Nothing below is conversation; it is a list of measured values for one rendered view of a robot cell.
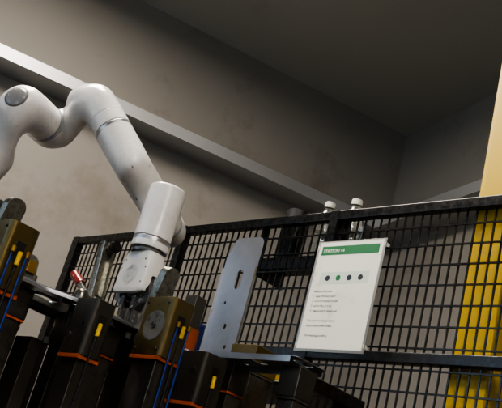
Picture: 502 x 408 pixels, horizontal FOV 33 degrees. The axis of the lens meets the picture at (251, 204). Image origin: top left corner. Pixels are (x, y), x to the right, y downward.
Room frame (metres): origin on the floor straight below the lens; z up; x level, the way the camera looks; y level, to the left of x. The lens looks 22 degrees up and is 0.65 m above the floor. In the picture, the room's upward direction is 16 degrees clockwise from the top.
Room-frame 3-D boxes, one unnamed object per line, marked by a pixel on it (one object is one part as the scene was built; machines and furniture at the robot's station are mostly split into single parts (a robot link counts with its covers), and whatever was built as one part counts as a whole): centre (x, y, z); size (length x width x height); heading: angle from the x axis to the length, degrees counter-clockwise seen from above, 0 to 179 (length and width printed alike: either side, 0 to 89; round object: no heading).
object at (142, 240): (1.81, 0.19, 1.20); 0.09 x 0.08 x 0.03; 42
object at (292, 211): (2.40, -0.15, 1.52); 0.07 x 0.07 x 0.18
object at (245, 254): (1.97, -0.02, 1.17); 0.12 x 0.01 x 0.34; 41
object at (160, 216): (1.81, 0.19, 1.28); 0.09 x 0.08 x 0.13; 163
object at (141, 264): (1.81, 0.19, 1.14); 0.10 x 0.07 x 0.11; 42
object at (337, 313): (2.10, -0.29, 1.30); 0.23 x 0.02 x 0.31; 41
